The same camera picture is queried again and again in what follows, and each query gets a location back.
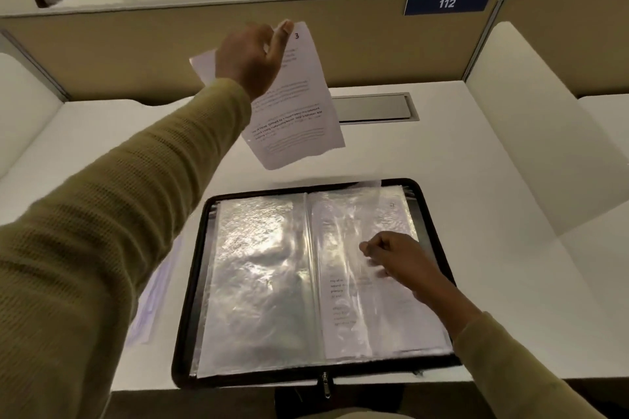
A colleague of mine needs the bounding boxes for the large white side divider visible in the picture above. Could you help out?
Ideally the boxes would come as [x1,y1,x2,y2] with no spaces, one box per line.
[464,21,629,238]
[0,52,65,180]

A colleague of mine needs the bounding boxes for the person's right forearm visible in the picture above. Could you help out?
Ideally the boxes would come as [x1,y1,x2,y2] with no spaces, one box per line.
[415,277,609,419]

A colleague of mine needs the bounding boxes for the empty clear plastic sleeve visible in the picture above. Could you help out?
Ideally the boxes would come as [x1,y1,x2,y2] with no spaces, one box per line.
[191,193,326,379]

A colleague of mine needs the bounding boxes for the printed white paper sheet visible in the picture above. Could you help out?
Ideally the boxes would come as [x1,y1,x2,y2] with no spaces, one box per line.
[190,21,346,171]

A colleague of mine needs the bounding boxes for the blue number sign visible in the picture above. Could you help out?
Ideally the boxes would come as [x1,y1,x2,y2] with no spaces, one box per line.
[403,0,494,17]

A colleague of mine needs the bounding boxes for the person's left forearm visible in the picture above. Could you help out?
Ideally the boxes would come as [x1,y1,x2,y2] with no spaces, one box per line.
[0,77,253,419]

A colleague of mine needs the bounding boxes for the black zip display folder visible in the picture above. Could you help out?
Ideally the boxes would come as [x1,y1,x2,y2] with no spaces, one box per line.
[171,178,463,390]

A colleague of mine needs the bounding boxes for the narrow beige partition panel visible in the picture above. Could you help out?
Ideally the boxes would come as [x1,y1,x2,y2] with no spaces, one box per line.
[496,0,629,99]

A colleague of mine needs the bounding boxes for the clear plastic sleeve with paper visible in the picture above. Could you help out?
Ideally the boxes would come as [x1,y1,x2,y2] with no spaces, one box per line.
[307,180,454,361]

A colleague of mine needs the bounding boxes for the wide beige partition panel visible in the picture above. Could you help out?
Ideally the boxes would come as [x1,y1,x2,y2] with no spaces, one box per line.
[0,0,503,106]

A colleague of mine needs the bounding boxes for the person's left hand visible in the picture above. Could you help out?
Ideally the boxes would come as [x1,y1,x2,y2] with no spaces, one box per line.
[215,19,295,101]

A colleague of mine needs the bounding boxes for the pale printed paper sheet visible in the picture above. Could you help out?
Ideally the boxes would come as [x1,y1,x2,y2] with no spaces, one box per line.
[125,236,183,347]

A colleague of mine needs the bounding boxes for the person's right hand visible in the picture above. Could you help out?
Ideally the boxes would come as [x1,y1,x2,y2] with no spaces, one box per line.
[359,231,444,305]

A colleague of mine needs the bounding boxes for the grey metal cable cover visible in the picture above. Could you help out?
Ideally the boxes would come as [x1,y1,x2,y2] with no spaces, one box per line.
[330,92,421,126]

